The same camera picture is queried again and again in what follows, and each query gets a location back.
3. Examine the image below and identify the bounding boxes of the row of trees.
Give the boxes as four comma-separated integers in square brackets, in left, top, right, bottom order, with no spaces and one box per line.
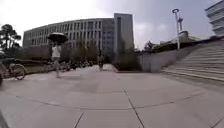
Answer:
[19,39,101,63]

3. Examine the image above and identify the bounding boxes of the reddish low building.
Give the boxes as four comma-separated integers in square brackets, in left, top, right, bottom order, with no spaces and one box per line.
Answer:
[178,30,202,44]

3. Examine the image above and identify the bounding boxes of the tall pine tree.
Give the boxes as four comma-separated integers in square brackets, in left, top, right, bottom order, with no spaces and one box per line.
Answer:
[0,23,22,54]

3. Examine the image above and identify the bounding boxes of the large curved grey building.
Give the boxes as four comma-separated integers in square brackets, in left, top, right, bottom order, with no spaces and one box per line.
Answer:
[22,12,135,58]

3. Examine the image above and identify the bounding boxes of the tall lamp pole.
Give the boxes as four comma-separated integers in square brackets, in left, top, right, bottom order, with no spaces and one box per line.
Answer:
[171,8,185,51]

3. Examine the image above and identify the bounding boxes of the building with horizontal bands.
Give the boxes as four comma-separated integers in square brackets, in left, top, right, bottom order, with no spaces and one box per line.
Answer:
[204,0,224,38]

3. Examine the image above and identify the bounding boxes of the person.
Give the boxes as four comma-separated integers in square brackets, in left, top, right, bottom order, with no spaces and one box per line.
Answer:
[46,32,69,79]
[96,49,105,72]

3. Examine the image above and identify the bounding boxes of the dark green hedge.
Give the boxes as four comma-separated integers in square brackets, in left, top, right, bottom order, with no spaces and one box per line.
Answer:
[112,46,142,72]

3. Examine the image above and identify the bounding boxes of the bicycle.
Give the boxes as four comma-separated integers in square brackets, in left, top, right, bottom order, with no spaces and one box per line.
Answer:
[0,57,27,85]

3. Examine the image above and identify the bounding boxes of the long dark hedge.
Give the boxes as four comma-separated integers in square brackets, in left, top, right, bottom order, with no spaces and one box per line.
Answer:
[146,35,224,54]

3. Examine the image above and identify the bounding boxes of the grey paved plaza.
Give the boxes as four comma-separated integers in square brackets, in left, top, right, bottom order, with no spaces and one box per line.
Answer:
[0,63,224,128]

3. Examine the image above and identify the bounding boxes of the wide stone stairs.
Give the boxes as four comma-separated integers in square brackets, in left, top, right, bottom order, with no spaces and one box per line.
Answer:
[161,39,224,83]

